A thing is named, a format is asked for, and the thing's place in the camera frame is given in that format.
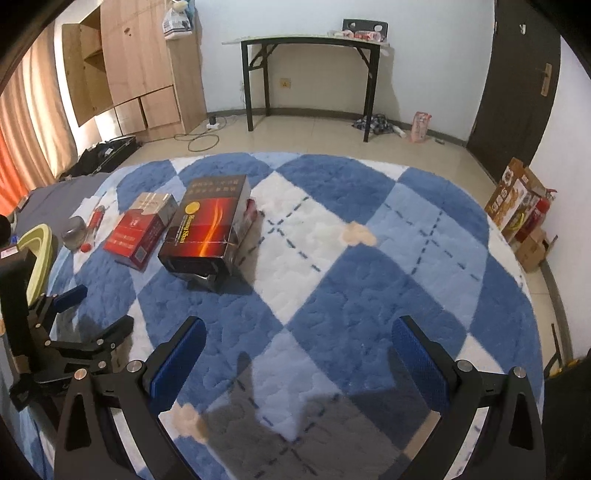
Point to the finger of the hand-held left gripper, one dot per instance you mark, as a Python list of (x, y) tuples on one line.
[(115, 328), (69, 295)]

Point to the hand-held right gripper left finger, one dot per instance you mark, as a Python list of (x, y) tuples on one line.
[(180, 364)]

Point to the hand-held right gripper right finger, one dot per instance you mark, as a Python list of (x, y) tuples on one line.
[(418, 364)]

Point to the yellow plastic basin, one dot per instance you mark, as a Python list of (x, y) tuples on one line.
[(44, 258)]

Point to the red carton box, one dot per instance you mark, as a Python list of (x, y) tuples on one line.
[(131, 233)]

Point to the dark glossy carton box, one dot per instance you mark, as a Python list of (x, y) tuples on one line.
[(203, 221)]

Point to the grey round cup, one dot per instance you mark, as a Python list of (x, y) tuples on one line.
[(75, 233)]

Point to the blue white checked blanket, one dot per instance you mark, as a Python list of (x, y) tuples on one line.
[(351, 277)]

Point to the orange curtain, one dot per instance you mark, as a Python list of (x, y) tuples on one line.
[(9, 175)]

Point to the black yellow object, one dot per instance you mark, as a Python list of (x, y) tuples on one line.
[(561, 364)]

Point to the black suitcase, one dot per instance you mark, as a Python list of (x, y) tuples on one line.
[(101, 154)]

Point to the small brown cardboard box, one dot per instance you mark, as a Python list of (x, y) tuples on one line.
[(531, 251)]

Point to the beige curtain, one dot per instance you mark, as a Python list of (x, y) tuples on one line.
[(32, 115)]

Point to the printed cardboard box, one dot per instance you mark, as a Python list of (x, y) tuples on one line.
[(512, 203)]

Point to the power strip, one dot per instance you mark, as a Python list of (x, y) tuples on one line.
[(213, 123)]

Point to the pink plastic bag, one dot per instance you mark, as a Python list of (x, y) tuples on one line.
[(420, 127)]

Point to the crumpled checked cloth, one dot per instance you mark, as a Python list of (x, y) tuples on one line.
[(376, 124)]

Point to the wooden wardrobe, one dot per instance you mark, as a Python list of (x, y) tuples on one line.
[(138, 55)]

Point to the dark door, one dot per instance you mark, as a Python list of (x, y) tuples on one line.
[(512, 92)]

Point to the white blue striped bag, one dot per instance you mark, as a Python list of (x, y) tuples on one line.
[(178, 23)]

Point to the red white packets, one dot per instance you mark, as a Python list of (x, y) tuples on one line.
[(364, 34)]

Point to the black folding table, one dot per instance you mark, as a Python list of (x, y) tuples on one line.
[(304, 42)]

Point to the black chair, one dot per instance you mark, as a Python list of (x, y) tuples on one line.
[(364, 24)]

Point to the yellow wall socket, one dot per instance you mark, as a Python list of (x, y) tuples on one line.
[(285, 83)]

